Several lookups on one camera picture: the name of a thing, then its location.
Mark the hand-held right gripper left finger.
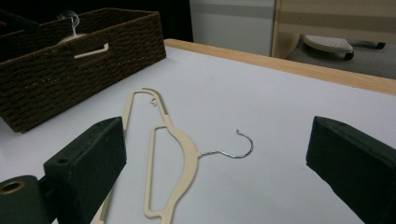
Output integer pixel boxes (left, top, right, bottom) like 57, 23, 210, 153
43, 116, 128, 224

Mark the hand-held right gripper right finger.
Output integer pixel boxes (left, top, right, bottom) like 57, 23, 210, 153
305, 116, 396, 224

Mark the beige plastic clothes hanger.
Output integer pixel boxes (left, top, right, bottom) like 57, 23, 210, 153
90, 87, 255, 224
57, 10, 110, 60

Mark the brown woven basket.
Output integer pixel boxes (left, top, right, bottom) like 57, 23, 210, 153
0, 7, 168, 134

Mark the office chair base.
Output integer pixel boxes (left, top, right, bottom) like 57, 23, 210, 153
301, 34, 387, 62

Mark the light wooden desk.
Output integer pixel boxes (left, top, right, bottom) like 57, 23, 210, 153
270, 0, 396, 61

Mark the white cabinet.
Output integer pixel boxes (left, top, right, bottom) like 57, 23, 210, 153
190, 0, 276, 57

